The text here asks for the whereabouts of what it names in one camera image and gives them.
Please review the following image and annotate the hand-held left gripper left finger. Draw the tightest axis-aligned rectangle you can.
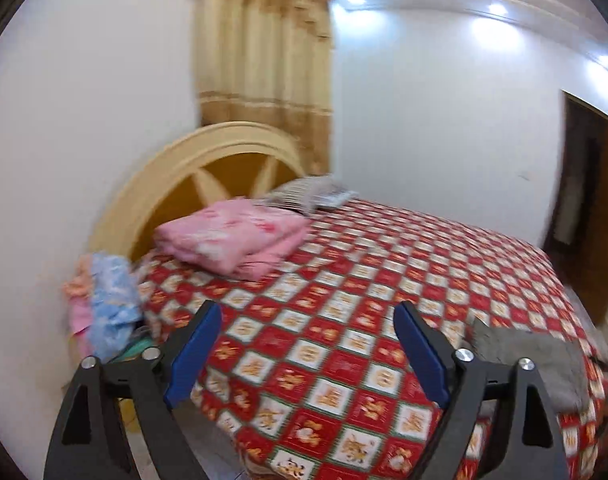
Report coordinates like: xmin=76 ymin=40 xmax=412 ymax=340
xmin=43 ymin=300 xmax=223 ymax=480

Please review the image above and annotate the dark wooden door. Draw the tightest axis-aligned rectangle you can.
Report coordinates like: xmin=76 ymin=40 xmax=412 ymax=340
xmin=540 ymin=89 xmax=608 ymax=261

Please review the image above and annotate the cream wooden headboard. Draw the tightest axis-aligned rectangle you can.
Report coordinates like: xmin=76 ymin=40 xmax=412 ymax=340
xmin=86 ymin=122 xmax=312 ymax=262

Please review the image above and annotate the grey patterned pillow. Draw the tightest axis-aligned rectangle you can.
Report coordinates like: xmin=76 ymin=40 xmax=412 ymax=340
xmin=314 ymin=187 xmax=359 ymax=211

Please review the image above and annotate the pink folded blanket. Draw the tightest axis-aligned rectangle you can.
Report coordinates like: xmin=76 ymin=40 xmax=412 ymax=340
xmin=154 ymin=197 xmax=313 ymax=282

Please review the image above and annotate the orange pink cloth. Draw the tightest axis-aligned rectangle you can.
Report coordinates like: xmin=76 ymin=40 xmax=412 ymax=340
xmin=62 ymin=255 xmax=96 ymax=347

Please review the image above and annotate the grey puffer jacket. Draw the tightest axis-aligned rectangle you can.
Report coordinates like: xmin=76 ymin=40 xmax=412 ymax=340
xmin=471 ymin=317 xmax=592 ymax=411

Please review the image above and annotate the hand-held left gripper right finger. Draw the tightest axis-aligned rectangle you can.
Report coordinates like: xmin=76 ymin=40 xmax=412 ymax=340
xmin=393 ymin=301 xmax=569 ymax=480

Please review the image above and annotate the light blue cloth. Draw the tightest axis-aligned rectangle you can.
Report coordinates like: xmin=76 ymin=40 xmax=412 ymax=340
xmin=89 ymin=252 xmax=145 ymax=362

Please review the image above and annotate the red checkered bed sheet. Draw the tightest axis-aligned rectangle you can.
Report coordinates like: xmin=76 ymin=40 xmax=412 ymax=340
xmin=129 ymin=197 xmax=608 ymax=480

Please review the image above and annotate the beige patterned curtain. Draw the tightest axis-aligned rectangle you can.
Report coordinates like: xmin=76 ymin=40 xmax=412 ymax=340
xmin=196 ymin=0 xmax=333 ymax=174

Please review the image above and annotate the striped pillow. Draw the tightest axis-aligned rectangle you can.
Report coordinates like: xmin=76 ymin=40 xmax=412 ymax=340
xmin=261 ymin=175 xmax=337 ymax=211

